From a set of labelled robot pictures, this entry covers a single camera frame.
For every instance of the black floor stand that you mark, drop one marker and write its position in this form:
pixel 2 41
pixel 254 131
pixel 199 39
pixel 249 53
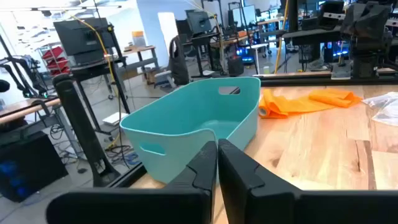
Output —
pixel 77 124

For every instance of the black monitor on stand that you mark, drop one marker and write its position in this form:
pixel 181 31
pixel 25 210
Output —
pixel 81 40

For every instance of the red plastic storage bin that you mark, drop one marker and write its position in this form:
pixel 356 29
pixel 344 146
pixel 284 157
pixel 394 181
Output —
pixel 53 52
pixel 60 71
pixel 57 63

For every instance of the black office chair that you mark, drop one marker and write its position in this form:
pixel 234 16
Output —
pixel 178 62

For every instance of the teal plastic basket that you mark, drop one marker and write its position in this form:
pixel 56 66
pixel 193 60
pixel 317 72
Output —
pixel 192 118

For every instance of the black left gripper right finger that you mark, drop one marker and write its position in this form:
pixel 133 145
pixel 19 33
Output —
pixel 264 205

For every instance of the orange elastic bandage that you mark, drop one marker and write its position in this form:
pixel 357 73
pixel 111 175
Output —
pixel 289 105

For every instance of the computer with blue lights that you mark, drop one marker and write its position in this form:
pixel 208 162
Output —
pixel 247 56

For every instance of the wooden workbench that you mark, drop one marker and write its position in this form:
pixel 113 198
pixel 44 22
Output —
pixel 140 48

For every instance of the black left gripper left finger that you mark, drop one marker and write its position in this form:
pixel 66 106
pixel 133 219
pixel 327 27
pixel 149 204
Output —
pixel 174 205

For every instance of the orange-lidded clear container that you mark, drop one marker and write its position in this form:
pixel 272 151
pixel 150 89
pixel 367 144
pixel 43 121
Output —
pixel 138 39

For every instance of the clear plastic bag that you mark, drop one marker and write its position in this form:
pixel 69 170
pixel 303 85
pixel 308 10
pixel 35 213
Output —
pixel 387 109

